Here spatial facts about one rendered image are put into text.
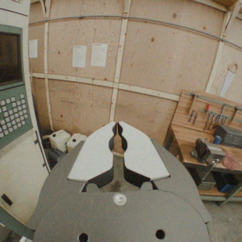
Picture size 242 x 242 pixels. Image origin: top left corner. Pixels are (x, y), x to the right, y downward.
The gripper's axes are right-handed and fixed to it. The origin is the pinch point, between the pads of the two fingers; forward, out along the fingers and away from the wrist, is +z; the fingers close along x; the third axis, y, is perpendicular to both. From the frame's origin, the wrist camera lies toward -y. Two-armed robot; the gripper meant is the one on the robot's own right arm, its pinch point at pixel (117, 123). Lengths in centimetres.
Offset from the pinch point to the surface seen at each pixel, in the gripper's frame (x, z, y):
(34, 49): -139, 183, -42
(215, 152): 76, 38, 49
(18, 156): -76, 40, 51
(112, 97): -6, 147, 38
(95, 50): -27, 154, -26
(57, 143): -94, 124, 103
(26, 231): -38, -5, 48
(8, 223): -37, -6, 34
